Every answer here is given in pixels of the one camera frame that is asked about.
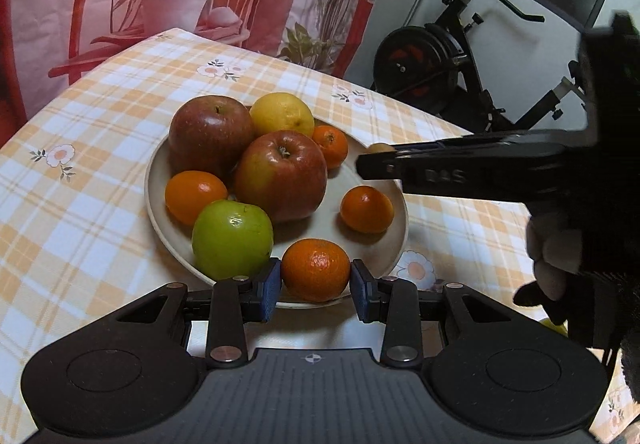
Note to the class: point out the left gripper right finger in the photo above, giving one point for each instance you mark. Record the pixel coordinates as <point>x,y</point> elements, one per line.
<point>394,302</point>

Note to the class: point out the beige round plate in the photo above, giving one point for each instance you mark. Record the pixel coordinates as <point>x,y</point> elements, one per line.
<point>380,252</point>

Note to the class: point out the small orange mandarin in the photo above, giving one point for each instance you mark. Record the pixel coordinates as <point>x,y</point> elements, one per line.
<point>187,194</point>

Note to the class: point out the green apple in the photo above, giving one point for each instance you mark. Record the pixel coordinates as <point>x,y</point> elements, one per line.
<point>231,238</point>

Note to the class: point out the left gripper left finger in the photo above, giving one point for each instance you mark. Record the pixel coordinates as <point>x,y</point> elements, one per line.
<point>236,301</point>

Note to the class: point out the small brown round fruit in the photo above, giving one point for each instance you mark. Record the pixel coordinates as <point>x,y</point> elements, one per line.
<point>379,148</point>

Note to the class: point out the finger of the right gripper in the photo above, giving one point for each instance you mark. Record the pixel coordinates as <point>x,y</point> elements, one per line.
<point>383,167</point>
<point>439,145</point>

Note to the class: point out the gloved right hand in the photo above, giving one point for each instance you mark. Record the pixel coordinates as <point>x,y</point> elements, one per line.
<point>575,285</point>

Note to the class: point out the orange plaid tablecloth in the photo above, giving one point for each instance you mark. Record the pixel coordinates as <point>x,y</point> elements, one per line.
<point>76,242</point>

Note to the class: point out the large red apple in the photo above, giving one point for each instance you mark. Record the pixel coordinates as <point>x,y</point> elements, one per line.
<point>284,173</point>

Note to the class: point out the dark red apple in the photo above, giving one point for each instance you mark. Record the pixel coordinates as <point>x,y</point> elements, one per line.
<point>209,134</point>

